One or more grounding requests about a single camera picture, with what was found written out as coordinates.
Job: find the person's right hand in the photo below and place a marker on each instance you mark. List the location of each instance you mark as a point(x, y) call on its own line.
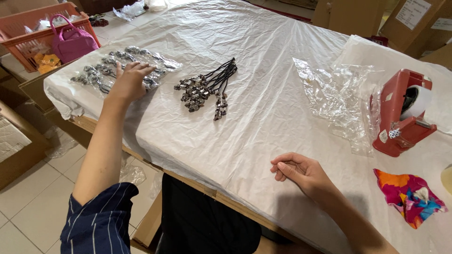
point(310, 176)

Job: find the person's left hand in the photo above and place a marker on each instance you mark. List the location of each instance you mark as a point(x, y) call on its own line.
point(129, 86)

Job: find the person's left fingers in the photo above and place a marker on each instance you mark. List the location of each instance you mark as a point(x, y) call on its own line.
point(146, 68)

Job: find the crumpled clear plastic bag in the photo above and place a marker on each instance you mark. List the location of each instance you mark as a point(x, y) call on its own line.
point(131, 9)

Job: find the pink handbag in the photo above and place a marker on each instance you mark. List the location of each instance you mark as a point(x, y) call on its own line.
point(72, 44)

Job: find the yellow packets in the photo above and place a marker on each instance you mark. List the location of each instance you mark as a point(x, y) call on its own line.
point(47, 62)

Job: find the clear plastic wrap on floor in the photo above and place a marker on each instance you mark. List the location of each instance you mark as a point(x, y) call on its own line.
point(132, 173)

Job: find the brown cardboard box under table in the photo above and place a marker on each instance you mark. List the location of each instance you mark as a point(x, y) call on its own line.
point(39, 90)

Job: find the white plastic table cover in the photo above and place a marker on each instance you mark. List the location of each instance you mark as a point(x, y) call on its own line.
point(254, 105)

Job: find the orange plastic crate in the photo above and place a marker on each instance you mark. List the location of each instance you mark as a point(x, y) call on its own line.
point(24, 40)

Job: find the cardboard box with white foam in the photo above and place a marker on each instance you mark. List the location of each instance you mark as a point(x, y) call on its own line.
point(17, 148)

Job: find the low cardboard box by legs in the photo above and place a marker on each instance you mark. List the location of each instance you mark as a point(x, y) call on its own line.
point(148, 225)

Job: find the navy striped shirt sleeve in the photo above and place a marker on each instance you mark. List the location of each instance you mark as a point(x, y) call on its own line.
point(100, 222)

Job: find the black trousers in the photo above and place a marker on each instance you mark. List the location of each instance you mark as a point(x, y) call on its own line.
point(204, 218)

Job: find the pile of clear plastic bags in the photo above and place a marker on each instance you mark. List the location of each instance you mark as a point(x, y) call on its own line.
point(335, 98)

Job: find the plain cardboard box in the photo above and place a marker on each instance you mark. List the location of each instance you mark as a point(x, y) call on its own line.
point(349, 16)

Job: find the large translucent plastic sheet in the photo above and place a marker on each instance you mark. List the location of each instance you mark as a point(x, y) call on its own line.
point(370, 53)

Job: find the red tape dispenser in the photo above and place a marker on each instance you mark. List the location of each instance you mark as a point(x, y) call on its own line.
point(392, 116)

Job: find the cardboard box with white label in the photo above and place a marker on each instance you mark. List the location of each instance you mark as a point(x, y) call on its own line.
point(413, 24)

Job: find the white tape roll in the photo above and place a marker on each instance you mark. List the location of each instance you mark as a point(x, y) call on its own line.
point(420, 100)

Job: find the colourful floral cloth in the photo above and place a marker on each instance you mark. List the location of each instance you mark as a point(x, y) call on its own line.
point(406, 194)

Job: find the pale yellow object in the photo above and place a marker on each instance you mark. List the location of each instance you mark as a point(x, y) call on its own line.
point(447, 180)

